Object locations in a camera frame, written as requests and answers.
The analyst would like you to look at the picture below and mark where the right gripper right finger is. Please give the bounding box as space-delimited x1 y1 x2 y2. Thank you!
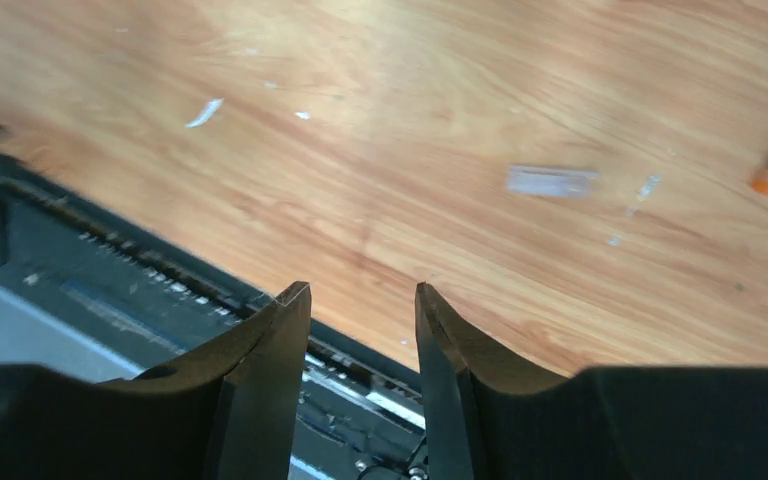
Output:
415 283 768 479

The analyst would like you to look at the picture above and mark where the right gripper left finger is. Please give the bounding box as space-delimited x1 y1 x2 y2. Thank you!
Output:
0 281 311 479

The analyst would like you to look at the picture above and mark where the clear pen cap lower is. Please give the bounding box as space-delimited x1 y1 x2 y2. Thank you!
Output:
506 165 599 198

